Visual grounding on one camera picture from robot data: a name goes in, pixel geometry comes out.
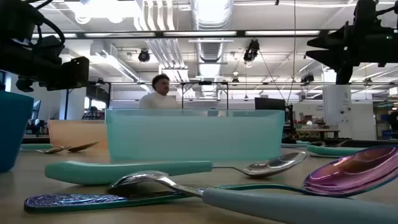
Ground translucent orange plastic bin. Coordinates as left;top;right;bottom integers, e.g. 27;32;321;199
48;119;109;153

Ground black table frame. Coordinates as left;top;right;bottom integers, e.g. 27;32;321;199
23;133;398;149

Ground thin hanging cable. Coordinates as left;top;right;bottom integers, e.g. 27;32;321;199
285;0;297;105

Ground iridescent rainbow spoon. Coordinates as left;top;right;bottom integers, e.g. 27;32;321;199
23;144;398;215

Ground translucent green plastic bin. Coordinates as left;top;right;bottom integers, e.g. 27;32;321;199
104;108;286;162

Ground black background monitor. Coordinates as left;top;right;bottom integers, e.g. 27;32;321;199
254;96;287;111

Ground grey-blue-handled silver spoon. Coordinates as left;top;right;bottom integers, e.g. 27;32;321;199
21;145;73;155
107;170;398;224

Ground blue storage shelves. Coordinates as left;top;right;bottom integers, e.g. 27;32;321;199
374;102;398;141

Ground person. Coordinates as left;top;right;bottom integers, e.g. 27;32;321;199
139;73;183;110
81;106;106;121

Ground dark background panel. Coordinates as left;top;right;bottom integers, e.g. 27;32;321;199
86;81;112;108

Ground white pillar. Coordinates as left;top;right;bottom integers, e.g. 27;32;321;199
322;84;353;139

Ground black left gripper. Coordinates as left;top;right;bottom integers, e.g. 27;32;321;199
0;30;90;93

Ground long ceiling light fixture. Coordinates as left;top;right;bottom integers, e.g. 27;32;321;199
93;49;141;82

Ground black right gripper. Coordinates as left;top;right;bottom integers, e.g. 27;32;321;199
305;0;398;85

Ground teal plastic cup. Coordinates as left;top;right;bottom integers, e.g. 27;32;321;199
0;90;35;174

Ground silver ventilation duct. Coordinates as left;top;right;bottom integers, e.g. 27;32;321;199
190;0;234;98

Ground background work table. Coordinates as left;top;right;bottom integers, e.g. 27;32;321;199
294;127;341;140

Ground black overhead crossbar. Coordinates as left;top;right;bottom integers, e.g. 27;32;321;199
30;29;338;40

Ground teal-handled silver spoon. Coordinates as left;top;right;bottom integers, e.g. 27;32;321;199
20;142;53;151
307;144;368;157
44;151;308;186

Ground black ceiling-mounted camera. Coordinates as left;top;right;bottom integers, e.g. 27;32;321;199
137;49;151;63
300;72;315;85
243;39;261;68

